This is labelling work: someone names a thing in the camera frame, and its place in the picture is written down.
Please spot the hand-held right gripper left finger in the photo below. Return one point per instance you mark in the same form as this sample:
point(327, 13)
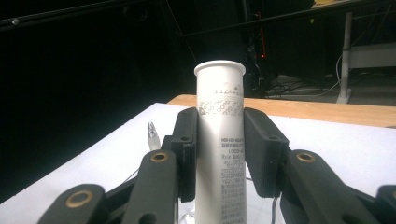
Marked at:
point(186, 155)

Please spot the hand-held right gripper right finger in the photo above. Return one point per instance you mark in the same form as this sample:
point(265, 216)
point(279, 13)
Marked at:
point(264, 155)

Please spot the clear pen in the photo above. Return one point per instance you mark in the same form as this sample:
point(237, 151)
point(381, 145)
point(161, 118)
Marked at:
point(153, 137)

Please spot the white tube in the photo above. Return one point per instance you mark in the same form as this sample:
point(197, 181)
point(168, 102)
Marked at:
point(221, 87)

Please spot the white table board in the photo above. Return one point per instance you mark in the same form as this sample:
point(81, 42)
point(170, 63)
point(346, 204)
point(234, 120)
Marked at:
point(327, 146)

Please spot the wooden table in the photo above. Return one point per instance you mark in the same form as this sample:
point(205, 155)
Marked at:
point(311, 110)

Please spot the black metal bar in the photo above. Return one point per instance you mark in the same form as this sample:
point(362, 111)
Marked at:
point(62, 13)

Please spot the white desk frame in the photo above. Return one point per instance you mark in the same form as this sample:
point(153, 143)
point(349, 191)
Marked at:
point(347, 46)

